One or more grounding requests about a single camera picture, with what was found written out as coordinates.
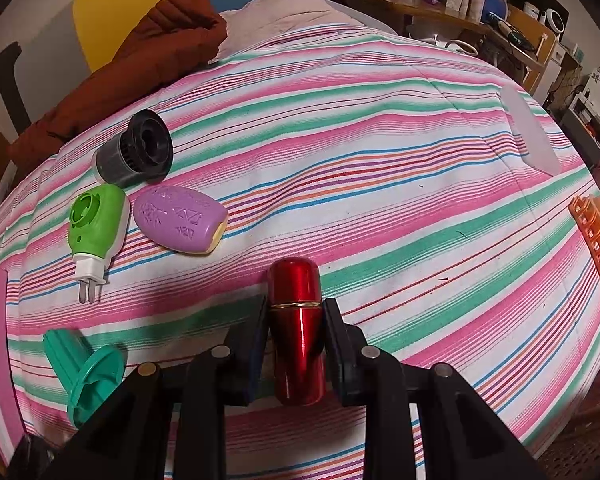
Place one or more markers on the black grey cylinder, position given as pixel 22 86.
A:
pixel 143 152

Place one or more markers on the pink pillow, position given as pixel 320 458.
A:
pixel 260 20

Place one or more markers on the teal flanged plastic holder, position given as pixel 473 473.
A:
pixel 88 376

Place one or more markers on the green plug-in device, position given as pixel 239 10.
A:
pixel 98 220

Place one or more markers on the purple oval case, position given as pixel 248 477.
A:
pixel 180 219

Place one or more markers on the orange plastic grid rack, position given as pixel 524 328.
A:
pixel 597 244

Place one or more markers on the red metallic cylinder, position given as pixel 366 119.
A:
pixel 296 316

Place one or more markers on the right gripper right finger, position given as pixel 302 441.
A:
pixel 364 375

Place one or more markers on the black rolled mat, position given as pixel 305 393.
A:
pixel 9 88

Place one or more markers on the striped pink green bedsheet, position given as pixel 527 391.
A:
pixel 393 165

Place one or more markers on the rust brown blanket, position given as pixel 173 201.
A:
pixel 174 39

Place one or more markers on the grey yellow blue headboard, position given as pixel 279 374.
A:
pixel 81 38

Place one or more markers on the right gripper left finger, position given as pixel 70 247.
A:
pixel 224 375

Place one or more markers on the wooden desk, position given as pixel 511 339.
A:
pixel 400 13

